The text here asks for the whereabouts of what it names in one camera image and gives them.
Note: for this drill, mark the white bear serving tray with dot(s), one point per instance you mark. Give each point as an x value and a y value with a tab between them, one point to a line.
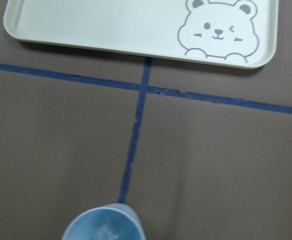
232	33

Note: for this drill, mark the light blue paper cup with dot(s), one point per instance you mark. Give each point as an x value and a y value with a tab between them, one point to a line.
120	218

